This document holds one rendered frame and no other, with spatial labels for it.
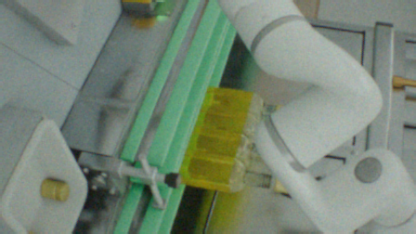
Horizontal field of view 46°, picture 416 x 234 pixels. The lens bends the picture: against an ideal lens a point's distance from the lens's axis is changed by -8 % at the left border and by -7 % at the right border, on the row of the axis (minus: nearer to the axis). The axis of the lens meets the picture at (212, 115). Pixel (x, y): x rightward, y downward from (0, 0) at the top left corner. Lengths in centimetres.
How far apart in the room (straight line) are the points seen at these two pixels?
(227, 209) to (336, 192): 52
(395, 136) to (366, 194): 66
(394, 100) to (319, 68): 80
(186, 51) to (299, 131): 50
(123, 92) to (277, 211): 42
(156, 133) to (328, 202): 40
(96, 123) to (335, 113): 50
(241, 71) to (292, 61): 83
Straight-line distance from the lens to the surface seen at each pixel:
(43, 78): 93
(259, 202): 116
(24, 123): 79
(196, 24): 115
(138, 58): 107
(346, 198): 67
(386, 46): 149
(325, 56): 61
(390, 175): 67
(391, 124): 134
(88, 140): 97
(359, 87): 62
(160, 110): 100
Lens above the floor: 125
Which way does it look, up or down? 13 degrees down
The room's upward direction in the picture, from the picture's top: 99 degrees clockwise
